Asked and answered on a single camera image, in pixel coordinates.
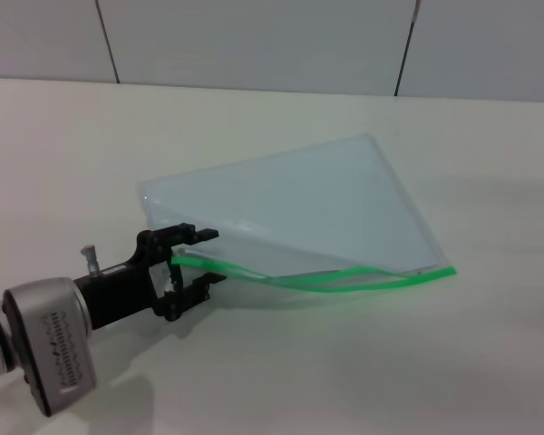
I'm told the silver left cable connector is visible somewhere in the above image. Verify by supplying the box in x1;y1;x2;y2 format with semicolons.
79;244;102;277

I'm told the clear green-zip document bag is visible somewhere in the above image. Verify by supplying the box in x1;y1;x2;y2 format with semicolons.
137;131;458;295

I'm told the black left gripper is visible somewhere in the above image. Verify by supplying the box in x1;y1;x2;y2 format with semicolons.
73;222;228;331

